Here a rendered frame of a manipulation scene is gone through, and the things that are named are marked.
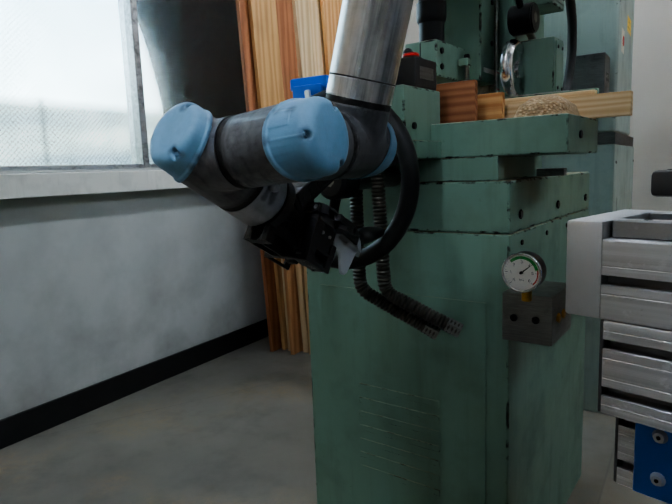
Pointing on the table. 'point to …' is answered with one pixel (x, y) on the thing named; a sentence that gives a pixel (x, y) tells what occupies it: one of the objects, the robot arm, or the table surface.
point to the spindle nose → (431, 19)
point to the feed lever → (523, 19)
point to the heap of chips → (547, 104)
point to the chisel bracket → (436, 50)
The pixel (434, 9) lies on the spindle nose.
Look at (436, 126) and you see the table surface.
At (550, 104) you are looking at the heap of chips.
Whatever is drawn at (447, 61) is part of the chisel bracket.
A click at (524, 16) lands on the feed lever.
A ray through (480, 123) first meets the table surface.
